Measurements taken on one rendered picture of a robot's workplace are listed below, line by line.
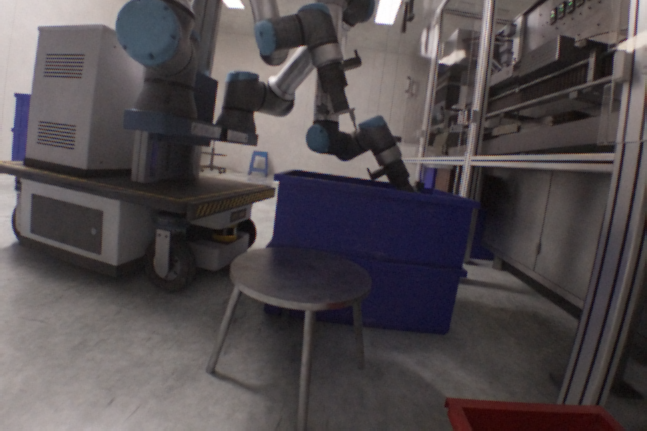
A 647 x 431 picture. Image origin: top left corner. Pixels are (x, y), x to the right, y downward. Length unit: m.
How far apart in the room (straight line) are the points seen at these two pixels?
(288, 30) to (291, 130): 5.15
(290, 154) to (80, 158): 4.96
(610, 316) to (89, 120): 1.50
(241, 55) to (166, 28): 5.72
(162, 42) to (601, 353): 1.17
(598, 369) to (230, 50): 6.56
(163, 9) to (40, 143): 0.79
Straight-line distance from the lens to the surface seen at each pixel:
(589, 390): 0.87
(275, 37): 0.87
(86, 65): 1.30
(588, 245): 1.34
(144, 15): 0.87
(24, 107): 2.84
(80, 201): 1.17
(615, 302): 0.80
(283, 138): 6.00
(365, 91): 6.03
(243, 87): 1.42
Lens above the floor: 0.49
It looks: 4 degrees down
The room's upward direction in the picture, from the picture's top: 8 degrees clockwise
